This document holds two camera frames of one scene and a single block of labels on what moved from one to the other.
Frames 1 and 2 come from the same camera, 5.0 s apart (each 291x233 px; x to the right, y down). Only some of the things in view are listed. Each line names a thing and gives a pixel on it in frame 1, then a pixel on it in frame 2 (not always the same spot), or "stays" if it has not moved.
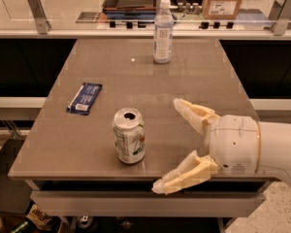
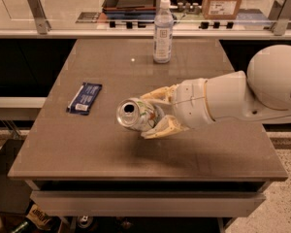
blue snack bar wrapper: [84, 99] stays
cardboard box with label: [222, 2] stays
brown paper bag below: [39, 217] stays
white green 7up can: [129, 129] -> [137, 115]
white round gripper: [234, 143] -> [190, 102]
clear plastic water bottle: [163, 33] stays
